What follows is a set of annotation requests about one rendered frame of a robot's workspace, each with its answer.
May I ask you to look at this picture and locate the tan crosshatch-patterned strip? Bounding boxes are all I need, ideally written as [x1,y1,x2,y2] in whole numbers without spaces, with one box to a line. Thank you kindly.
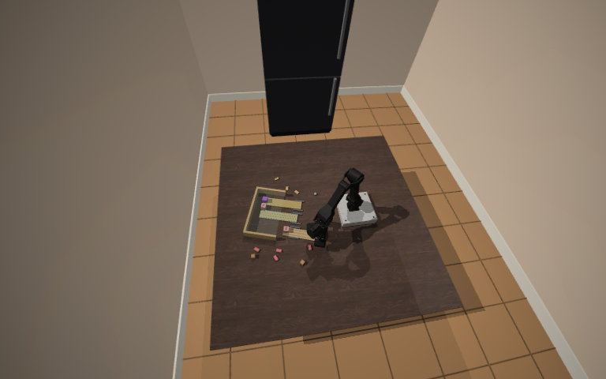
[282,200,302,209]

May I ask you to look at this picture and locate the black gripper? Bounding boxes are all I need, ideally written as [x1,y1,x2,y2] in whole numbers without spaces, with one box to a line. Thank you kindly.
[314,228,328,248]

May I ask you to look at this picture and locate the tan strip with blue lines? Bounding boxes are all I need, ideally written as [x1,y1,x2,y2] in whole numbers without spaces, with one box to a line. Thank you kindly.
[283,227,315,241]

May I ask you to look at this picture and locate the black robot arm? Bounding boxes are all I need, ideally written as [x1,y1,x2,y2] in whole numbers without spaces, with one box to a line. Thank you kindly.
[306,167,365,239]

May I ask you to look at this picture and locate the tan strip with teal polka dots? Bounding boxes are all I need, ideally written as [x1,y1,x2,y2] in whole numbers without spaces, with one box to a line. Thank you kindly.
[280,212,297,223]

